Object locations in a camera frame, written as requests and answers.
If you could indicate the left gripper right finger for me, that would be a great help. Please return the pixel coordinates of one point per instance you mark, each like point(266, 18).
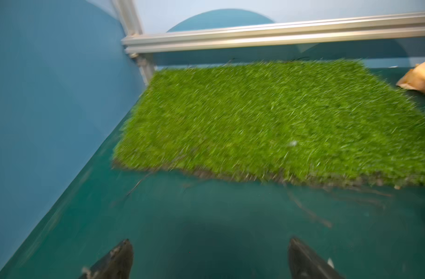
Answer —
point(305, 263)

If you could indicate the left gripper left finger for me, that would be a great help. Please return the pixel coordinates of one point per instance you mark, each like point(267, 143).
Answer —
point(116, 264)

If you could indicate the peach rosebud stem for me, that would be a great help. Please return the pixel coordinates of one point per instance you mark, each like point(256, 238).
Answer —
point(414, 79)

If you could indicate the green artificial grass mat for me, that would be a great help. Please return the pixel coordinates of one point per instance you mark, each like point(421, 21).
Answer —
point(333, 123)

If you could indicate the horizontal aluminium frame bar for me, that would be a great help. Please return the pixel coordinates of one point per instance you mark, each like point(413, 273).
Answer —
point(319, 31)

